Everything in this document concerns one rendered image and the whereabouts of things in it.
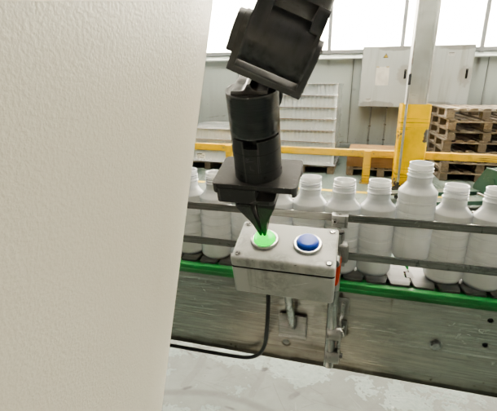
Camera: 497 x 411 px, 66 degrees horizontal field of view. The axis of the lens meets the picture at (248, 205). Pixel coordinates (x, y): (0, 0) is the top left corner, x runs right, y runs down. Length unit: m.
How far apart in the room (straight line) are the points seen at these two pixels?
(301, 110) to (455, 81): 2.77
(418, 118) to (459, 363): 4.52
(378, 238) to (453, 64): 6.89
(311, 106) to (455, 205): 5.36
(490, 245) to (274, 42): 0.47
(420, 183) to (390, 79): 6.73
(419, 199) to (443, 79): 6.85
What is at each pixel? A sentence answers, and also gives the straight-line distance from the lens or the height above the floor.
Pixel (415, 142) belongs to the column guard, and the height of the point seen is 0.65.
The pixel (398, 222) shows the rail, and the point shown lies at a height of 1.11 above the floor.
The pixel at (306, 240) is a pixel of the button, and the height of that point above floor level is 1.12.
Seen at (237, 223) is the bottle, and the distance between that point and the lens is 0.70.
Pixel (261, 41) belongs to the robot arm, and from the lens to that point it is 0.38.
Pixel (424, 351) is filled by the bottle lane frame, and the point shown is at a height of 0.89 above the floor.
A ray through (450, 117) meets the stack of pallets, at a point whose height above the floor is 0.90.
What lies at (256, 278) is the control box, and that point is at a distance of 0.54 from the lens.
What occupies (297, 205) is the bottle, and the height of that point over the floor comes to 1.12.
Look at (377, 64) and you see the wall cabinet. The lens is 7.35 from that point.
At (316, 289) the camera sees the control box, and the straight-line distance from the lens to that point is 0.53.
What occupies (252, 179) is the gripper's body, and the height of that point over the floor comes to 1.21.
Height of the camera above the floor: 1.32
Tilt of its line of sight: 18 degrees down
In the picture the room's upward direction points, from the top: straight up
